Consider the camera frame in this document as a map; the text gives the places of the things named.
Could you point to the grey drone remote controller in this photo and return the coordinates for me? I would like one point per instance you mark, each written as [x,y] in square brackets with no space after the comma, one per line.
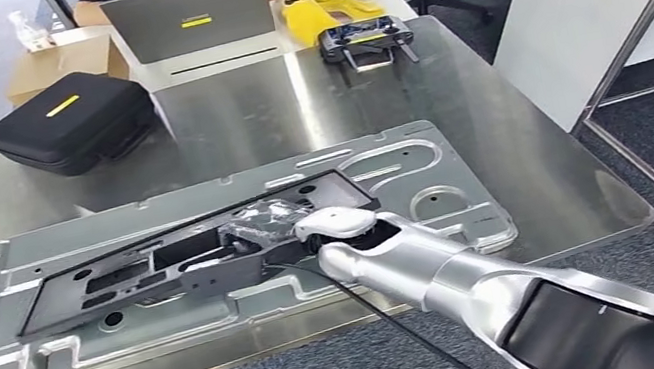
[364,35]

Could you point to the stainless steel workbench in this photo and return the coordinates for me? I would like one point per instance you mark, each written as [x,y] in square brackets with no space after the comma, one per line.
[495,146]

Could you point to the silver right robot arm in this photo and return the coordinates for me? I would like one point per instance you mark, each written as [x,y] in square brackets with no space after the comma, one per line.
[449,269]

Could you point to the black plastic panel part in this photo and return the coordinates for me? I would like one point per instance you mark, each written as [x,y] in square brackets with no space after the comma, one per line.
[65,303]

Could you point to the clear plastic bottle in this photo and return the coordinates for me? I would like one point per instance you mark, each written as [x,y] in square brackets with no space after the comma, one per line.
[30,33]

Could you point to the grey laptop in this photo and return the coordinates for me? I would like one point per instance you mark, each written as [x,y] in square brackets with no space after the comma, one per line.
[190,18]

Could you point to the white office desk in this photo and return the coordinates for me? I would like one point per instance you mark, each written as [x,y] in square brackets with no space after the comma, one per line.
[400,5]

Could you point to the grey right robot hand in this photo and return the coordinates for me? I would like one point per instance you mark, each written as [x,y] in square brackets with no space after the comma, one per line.
[267,227]

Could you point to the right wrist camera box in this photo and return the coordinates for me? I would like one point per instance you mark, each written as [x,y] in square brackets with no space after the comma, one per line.
[222,275]

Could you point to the yellow fabric item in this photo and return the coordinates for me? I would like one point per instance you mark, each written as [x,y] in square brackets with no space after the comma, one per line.
[304,19]

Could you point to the stamped grey metal plate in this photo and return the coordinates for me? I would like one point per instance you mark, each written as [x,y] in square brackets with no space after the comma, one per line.
[126,339]

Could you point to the black case with yellow stripe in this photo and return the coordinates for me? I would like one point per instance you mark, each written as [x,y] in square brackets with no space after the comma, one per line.
[68,128]

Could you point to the brown cardboard box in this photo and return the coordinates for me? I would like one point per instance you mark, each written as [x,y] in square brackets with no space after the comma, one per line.
[63,61]

